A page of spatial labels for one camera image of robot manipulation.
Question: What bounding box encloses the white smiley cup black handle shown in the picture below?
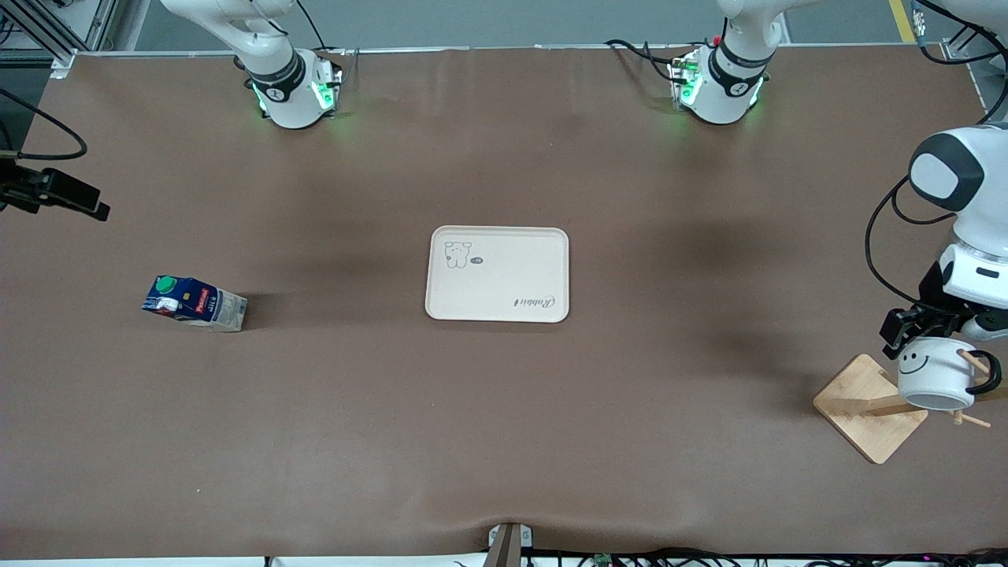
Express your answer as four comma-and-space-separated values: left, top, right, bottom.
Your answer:
897, 337, 1003, 413

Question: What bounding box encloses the aluminium frame profile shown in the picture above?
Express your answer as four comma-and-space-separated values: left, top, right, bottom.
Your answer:
941, 31, 1008, 123
0, 0, 119, 80

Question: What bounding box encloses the black arm base cable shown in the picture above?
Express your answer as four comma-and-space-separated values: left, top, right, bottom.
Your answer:
605, 38, 682, 83
295, 0, 329, 53

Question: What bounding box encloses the black left arm base cable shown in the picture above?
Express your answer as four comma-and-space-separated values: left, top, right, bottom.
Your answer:
605, 38, 682, 83

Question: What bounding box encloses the wooden cup stand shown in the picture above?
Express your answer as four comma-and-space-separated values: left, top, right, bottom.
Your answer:
813, 346, 1008, 465

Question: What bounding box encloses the black right arm base cable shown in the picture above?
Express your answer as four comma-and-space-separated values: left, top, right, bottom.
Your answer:
295, 0, 329, 53

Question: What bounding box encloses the blue milk carton green cap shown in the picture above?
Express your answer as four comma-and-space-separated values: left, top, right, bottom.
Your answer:
141, 275, 248, 333

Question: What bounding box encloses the black cable bundle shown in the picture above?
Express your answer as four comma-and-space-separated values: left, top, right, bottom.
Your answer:
913, 0, 1008, 68

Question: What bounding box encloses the metal table edge bracket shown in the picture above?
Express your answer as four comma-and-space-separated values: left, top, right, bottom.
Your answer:
487, 522, 534, 567

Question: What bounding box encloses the white rabbit print tray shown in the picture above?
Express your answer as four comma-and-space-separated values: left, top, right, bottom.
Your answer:
424, 226, 570, 324

